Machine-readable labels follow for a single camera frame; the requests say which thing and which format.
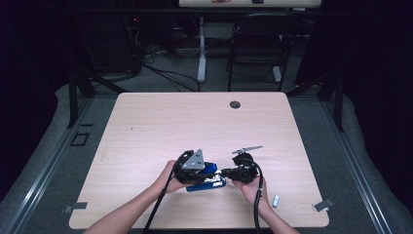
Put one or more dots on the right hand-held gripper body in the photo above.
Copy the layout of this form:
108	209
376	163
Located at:
246	169

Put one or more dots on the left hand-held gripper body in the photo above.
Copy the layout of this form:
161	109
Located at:
191	165

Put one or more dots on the blue stapler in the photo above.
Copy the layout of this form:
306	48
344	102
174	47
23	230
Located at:
207	186

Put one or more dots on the silver staple strip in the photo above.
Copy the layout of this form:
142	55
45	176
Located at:
276	201

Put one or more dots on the person's right hand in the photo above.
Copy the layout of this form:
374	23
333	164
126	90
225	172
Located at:
248	193

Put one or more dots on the person's left hand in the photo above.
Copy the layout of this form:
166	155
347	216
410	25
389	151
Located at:
168	180

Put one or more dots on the black table grommet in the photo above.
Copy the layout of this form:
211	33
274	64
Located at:
235	104

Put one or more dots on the grey tape strip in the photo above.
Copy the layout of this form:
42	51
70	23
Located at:
76	207
323	205

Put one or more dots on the white desk leg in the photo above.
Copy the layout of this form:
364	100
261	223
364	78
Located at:
202	48
277	74

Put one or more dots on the short black tape strip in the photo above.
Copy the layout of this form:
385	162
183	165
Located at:
86	124

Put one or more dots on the black metal stand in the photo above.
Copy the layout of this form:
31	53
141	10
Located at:
73	97
339	104

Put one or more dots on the black folding chair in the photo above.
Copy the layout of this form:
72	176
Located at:
259	42

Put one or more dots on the dark computer case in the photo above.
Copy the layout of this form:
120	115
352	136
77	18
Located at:
113	42

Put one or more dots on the small black device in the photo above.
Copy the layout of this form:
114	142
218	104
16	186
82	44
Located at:
257	1

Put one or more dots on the aluminium floor rail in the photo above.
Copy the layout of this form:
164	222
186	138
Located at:
360	175
48	169

